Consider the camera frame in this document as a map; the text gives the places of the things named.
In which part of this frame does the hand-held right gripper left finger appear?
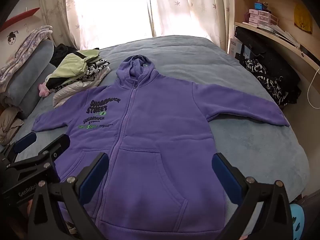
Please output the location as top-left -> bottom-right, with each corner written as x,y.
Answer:
26,152 -> 110,240

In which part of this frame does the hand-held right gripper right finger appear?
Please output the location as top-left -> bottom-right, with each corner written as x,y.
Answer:
211,152 -> 294,240

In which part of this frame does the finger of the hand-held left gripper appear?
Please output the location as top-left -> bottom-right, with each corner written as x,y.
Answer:
0,131 -> 38,165
6,134 -> 71,183

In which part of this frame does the purple zip hoodie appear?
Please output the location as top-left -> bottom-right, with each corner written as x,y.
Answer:
32,55 -> 290,240

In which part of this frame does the black-white patterned clothes heap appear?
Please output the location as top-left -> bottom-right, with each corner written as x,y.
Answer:
244,59 -> 300,107

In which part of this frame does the beige pillow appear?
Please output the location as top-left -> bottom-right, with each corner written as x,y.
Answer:
0,106 -> 24,145

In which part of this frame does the white puffy folded jacket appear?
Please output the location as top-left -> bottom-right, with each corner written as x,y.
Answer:
52,67 -> 110,109

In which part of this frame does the pink and white plush toy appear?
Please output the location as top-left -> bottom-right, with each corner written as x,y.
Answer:
38,79 -> 54,97

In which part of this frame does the black folded garment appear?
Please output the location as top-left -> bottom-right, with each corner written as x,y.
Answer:
47,76 -> 65,90

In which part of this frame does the light green folded garment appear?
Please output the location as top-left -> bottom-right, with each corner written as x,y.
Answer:
51,49 -> 102,85

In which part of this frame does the light blue stool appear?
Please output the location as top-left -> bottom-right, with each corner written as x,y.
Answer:
290,202 -> 307,240

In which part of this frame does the black-white patterned folded garment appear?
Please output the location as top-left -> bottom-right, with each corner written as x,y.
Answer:
54,58 -> 111,92

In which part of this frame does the dark cloth pile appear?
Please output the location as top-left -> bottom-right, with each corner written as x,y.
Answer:
50,44 -> 78,67

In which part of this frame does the floral folded blanket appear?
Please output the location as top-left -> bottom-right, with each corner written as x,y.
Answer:
0,25 -> 53,93

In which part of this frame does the white printed box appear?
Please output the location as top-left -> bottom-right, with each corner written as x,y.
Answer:
229,38 -> 244,58

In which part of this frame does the leaf-print curtain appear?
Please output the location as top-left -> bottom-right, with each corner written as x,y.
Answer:
146,0 -> 235,53
37,0 -> 85,50

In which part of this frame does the long black bag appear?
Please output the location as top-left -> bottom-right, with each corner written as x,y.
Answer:
235,26 -> 300,85

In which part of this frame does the stack of papers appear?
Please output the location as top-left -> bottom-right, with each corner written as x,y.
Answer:
257,24 -> 298,43

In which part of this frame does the pink drawer organizer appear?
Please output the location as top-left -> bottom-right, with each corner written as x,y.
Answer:
247,9 -> 278,27

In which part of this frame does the yellow cloth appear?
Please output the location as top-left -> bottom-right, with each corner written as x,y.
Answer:
294,2 -> 313,34

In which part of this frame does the wooden shelf unit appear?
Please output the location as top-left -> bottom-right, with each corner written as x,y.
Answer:
226,0 -> 320,100

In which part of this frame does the black cartoon wall sticker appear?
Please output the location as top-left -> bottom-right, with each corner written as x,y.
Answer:
7,30 -> 18,46

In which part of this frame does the white cable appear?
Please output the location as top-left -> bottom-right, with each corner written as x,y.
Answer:
307,66 -> 320,109

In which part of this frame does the red wall shelf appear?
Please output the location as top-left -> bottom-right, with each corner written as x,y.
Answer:
0,7 -> 40,30

